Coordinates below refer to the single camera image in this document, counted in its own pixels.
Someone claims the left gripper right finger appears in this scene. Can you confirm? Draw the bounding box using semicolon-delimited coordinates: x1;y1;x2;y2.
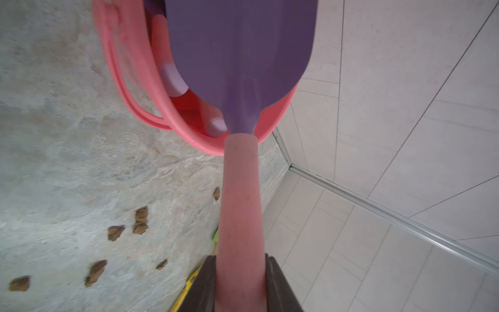
266;254;303;312

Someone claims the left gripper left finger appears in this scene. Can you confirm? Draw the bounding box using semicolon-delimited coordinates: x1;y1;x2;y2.
179;256;216;312

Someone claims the yellow shovel yellow handle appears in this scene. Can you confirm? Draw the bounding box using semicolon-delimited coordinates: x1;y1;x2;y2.
170;267;200;312

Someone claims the purple square shovel pink handle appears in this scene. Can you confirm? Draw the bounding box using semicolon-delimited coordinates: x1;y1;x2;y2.
166;1;318;311

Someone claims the brown soil clump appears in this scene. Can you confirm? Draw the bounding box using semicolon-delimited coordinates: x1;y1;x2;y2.
84;259;107;287

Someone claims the pink plastic bucket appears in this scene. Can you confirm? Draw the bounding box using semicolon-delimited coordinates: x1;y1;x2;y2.
93;1;298;156

